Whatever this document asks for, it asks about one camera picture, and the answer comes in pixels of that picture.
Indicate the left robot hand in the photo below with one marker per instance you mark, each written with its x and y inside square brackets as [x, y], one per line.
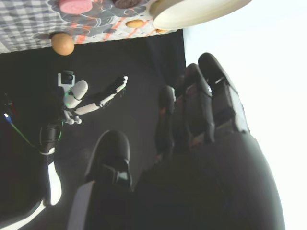
[204, 182]

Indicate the brown egg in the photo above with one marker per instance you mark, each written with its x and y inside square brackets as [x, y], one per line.
[62, 44]

